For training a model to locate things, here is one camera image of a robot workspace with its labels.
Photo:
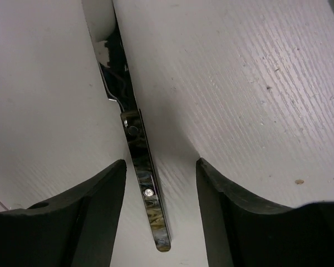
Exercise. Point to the black handled table knife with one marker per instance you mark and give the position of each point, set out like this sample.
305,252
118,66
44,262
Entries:
109,51

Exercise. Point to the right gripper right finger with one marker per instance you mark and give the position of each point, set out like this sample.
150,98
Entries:
243,229

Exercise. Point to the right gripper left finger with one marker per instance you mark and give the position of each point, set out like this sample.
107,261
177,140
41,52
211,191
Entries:
74,228

